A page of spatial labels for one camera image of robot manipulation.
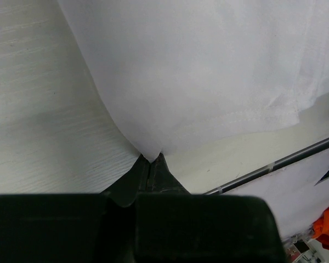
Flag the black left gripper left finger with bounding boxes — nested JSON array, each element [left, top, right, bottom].
[[0, 156, 150, 262]]

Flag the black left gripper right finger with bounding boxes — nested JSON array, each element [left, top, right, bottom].
[[135, 155, 286, 262]]

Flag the white t shirt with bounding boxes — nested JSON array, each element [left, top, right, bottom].
[[59, 1, 329, 161]]

